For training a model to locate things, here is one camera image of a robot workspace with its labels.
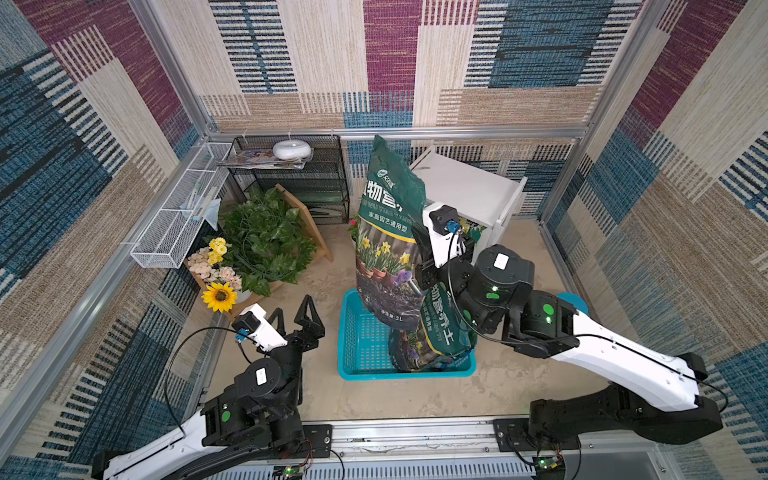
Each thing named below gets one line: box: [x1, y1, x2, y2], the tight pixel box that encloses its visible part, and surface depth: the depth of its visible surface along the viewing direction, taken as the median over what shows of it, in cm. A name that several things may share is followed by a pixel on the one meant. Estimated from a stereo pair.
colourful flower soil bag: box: [420, 336, 472, 372], surface depth 74 cm
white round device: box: [272, 139, 311, 160], surface depth 90 cm
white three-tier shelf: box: [410, 146, 528, 261], surface depth 87 cm
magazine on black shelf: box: [216, 148, 314, 170], surface depth 86 cm
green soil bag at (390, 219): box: [355, 136, 427, 332], surface depth 58 cm
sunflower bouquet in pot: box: [187, 237, 242, 313], surface depth 78 cm
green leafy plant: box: [221, 186, 318, 297], surface depth 88 cm
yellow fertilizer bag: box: [460, 218, 487, 246], surface depth 89 cm
